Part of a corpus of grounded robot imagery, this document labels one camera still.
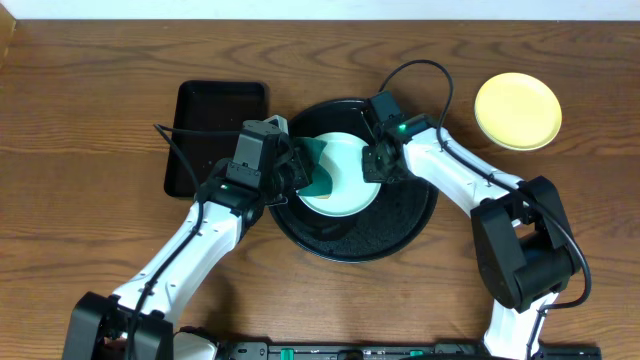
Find green yellow sponge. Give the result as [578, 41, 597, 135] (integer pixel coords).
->
[295, 137, 333, 198]

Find light blue plate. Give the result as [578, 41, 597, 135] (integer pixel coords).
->
[297, 132, 381, 217]

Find yellow plate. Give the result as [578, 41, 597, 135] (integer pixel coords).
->
[474, 72, 562, 151]

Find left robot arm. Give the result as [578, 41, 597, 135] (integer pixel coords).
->
[63, 115, 308, 359]

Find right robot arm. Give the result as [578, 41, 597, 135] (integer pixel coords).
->
[363, 114, 590, 359]

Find round black tray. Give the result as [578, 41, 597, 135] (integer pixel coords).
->
[270, 98, 438, 263]

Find black rectangular tray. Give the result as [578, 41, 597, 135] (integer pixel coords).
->
[163, 80, 268, 198]

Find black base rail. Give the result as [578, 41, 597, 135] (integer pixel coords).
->
[215, 337, 603, 360]

